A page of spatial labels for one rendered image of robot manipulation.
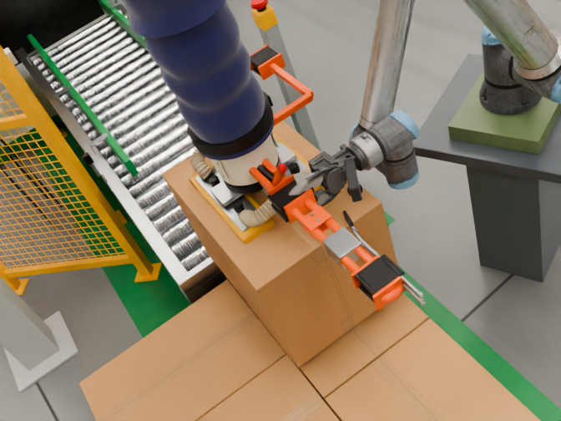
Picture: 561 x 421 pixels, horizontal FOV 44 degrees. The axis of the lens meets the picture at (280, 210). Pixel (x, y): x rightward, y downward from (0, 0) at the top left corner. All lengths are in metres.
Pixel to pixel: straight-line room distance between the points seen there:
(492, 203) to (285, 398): 1.04
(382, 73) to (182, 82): 0.53
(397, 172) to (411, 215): 1.28
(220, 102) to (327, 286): 0.58
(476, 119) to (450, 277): 0.82
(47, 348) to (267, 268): 1.73
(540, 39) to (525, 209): 0.76
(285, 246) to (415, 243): 1.29
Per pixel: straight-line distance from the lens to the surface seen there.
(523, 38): 1.91
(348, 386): 2.05
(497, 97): 2.27
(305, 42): 4.37
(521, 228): 2.62
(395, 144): 1.76
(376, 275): 1.48
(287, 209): 1.66
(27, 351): 3.28
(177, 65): 1.60
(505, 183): 2.46
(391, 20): 1.80
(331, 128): 3.66
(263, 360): 2.17
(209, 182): 2.01
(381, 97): 1.87
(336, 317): 1.99
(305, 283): 1.82
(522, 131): 2.22
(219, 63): 1.61
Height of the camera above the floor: 2.30
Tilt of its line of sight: 44 degrees down
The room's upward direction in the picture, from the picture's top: 24 degrees counter-clockwise
